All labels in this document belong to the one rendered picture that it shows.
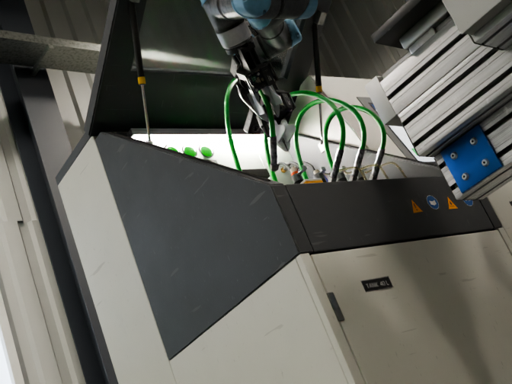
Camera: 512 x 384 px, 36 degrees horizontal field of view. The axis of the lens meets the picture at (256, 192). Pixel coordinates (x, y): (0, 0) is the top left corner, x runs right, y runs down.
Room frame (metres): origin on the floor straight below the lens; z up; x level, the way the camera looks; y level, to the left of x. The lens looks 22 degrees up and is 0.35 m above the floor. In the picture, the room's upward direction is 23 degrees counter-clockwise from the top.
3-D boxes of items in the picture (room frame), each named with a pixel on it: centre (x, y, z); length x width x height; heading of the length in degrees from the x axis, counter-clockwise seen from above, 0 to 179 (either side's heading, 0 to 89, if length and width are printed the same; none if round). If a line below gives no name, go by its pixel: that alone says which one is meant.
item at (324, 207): (1.75, -0.28, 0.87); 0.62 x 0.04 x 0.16; 133
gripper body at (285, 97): (1.90, -0.13, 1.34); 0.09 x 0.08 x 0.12; 43
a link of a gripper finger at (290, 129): (1.91, -0.14, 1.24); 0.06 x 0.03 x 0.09; 43
